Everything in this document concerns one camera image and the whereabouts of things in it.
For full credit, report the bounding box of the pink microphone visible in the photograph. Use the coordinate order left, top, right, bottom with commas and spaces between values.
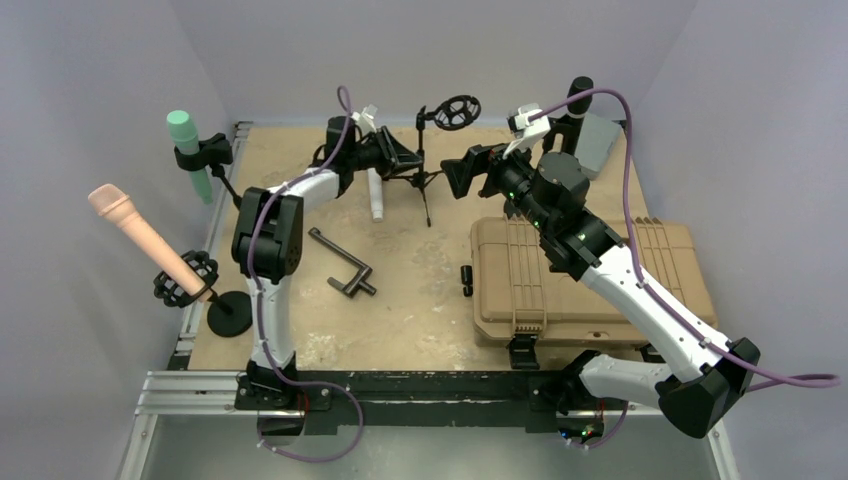
88, 183, 211, 301

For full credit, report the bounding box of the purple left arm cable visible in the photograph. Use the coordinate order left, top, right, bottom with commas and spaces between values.
246, 84, 366, 465

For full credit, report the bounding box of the white microphone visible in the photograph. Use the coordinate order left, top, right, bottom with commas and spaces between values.
367, 168, 384, 223

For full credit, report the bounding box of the green microphone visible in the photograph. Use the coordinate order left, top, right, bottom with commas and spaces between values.
166, 110, 213, 205

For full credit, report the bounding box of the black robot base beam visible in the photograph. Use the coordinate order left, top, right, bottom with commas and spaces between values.
235, 367, 631, 439

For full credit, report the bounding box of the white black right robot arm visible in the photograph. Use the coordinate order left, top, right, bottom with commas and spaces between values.
440, 144, 760, 438

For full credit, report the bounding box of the black clip stand green mic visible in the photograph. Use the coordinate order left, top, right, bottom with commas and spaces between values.
198, 133, 242, 210

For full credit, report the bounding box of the black metal clamp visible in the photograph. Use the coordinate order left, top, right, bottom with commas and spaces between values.
307, 227, 378, 299

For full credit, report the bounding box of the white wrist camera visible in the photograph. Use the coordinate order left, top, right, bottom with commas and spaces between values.
503, 103, 550, 157
351, 104, 378, 137

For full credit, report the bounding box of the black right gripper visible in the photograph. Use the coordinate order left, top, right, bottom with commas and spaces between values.
441, 133, 554, 233

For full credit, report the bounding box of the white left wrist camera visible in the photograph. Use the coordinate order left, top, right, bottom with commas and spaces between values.
351, 104, 378, 137

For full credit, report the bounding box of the black tripod shock mount stand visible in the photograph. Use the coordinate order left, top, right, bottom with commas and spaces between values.
380, 94, 483, 229

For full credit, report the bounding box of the black round base clip stand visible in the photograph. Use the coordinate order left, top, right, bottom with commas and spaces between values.
542, 113, 586, 156

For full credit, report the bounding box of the black shock mount round stand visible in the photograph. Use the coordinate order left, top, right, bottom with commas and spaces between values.
153, 250, 252, 338

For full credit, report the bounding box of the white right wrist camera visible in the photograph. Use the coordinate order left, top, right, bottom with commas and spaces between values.
503, 103, 550, 157

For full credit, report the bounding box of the black microphone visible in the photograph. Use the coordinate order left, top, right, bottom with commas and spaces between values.
566, 76, 595, 121

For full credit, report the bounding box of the tan hard plastic case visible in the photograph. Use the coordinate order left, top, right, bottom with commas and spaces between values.
461, 217, 718, 352

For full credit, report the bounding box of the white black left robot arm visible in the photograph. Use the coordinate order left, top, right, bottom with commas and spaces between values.
231, 114, 424, 409

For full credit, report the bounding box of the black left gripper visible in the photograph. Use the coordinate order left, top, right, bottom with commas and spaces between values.
347, 127, 422, 178

